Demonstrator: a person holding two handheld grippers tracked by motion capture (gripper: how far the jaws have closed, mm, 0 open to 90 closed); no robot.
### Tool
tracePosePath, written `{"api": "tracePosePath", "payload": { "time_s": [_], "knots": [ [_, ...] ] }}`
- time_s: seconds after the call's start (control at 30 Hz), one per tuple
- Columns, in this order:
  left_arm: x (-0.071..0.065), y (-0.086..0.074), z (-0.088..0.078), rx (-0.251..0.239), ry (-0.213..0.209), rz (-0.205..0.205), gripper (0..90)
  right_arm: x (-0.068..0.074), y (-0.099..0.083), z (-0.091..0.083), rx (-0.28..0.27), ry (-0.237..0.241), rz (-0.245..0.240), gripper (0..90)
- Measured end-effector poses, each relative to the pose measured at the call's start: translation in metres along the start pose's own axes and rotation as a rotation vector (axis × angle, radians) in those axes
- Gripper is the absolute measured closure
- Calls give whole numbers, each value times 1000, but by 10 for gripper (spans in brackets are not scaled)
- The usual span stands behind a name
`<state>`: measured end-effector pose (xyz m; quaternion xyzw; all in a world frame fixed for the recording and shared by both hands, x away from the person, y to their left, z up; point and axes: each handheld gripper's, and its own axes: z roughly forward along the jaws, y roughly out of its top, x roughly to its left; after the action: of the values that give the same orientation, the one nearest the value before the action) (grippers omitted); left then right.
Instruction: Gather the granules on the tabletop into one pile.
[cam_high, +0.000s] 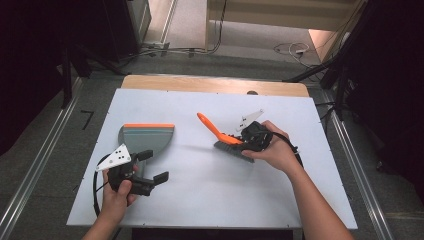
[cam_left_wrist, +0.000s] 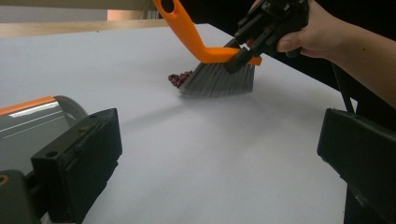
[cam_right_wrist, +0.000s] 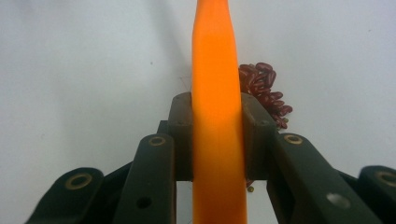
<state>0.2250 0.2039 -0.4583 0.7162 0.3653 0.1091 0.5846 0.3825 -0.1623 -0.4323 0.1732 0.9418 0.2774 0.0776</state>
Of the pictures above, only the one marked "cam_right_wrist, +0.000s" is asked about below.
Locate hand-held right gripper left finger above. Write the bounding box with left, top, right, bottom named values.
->
left=157, top=91, right=194, bottom=182

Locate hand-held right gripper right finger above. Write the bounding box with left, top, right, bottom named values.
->
left=240, top=91, right=278, bottom=181

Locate orange-handled grey brush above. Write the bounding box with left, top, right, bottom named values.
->
left=190, top=0, right=249, bottom=224

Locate pile of red beans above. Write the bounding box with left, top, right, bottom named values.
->
left=237, top=62, right=294, bottom=193

